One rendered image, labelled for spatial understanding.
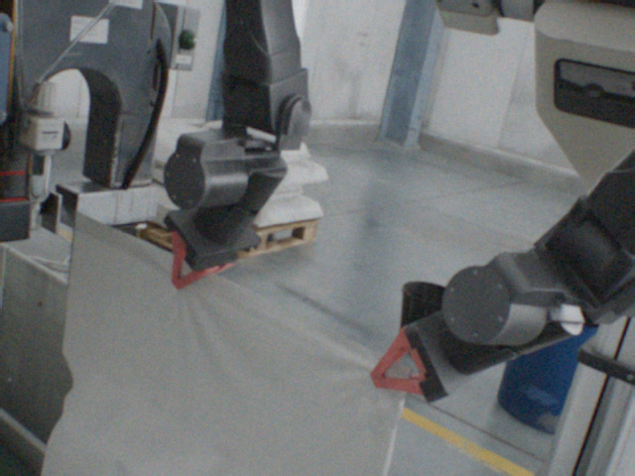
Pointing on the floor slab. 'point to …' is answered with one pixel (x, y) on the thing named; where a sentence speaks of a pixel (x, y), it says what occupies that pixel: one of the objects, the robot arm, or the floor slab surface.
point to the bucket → (419, 300)
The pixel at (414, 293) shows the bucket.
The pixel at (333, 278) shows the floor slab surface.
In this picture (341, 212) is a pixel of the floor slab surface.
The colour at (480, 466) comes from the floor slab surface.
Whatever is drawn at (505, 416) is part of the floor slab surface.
